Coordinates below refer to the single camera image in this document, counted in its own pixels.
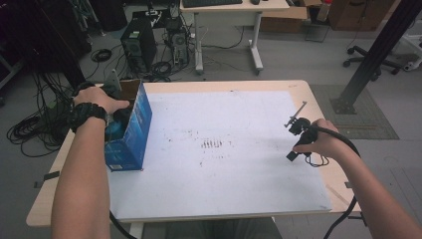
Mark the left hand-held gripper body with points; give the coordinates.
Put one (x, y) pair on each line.
(112, 86)

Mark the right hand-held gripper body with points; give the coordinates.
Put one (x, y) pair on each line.
(303, 127)

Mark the teal round object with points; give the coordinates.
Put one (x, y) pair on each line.
(116, 131)

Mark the blue cardboard box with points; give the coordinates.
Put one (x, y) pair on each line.
(136, 132)

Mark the person's left hand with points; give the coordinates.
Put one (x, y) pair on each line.
(96, 99)

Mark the person's right hand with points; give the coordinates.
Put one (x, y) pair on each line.
(328, 142)

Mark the light wooden table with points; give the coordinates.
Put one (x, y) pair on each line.
(318, 99)

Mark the black wristwatch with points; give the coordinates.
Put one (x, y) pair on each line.
(86, 114)

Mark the black computer tower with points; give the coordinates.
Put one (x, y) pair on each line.
(137, 43)

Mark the pale tape strip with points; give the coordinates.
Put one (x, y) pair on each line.
(336, 195)

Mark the white paper sheet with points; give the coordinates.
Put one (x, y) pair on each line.
(232, 172)

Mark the grey tape piece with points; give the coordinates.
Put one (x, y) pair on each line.
(347, 185)
(46, 179)

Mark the grey floor mat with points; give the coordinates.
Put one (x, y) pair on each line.
(365, 109)

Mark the open computer case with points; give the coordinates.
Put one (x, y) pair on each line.
(179, 46)

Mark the black device with white marking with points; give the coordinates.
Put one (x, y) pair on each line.
(151, 18)

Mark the dark curtain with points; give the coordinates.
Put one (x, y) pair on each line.
(40, 33)

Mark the office chair base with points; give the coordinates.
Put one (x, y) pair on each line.
(371, 61)

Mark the person's grey trousers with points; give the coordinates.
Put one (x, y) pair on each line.
(225, 229)

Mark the black metal pole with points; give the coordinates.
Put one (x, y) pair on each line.
(378, 49)

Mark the flat cardboard box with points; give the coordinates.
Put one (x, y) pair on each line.
(285, 18)

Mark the black keyboard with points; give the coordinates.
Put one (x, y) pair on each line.
(212, 2)

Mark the white machine part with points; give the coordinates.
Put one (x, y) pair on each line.
(413, 53)

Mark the black computer mouse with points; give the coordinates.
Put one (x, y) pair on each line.
(255, 2)

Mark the white desk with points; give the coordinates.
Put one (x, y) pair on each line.
(232, 10)

